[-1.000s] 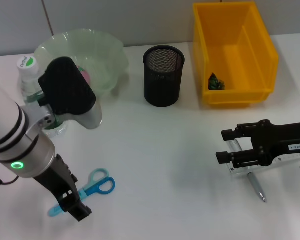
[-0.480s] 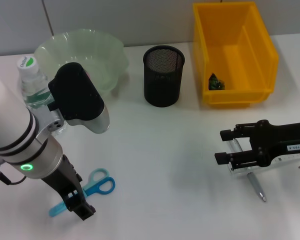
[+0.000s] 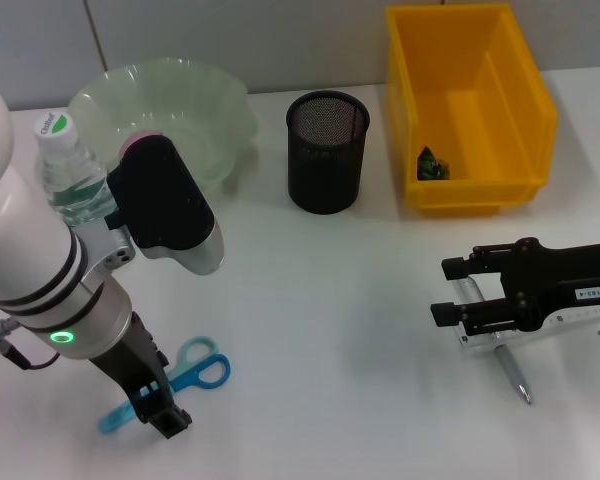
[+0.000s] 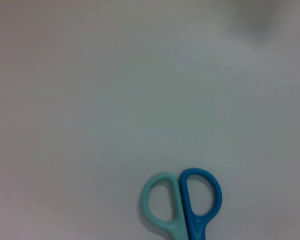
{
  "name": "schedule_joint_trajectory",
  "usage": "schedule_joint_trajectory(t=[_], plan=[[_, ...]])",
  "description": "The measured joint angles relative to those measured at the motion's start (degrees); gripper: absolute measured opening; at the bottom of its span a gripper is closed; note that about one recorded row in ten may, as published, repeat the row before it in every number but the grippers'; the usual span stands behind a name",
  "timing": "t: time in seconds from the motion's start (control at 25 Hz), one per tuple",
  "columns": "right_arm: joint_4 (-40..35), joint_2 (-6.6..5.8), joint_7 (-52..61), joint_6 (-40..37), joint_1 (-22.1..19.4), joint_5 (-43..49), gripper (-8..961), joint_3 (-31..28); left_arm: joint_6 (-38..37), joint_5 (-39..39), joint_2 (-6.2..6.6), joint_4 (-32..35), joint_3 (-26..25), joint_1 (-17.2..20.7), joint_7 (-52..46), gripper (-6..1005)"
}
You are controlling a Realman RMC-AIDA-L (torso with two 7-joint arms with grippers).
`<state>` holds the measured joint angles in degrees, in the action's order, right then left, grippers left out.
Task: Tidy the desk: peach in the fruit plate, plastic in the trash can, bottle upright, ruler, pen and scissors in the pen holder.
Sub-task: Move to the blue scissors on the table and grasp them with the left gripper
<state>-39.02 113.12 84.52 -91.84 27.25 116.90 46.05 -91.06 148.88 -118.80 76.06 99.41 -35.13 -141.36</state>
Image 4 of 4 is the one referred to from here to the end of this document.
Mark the blue sheathed scissors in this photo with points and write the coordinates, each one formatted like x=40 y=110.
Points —
x=197 y=230

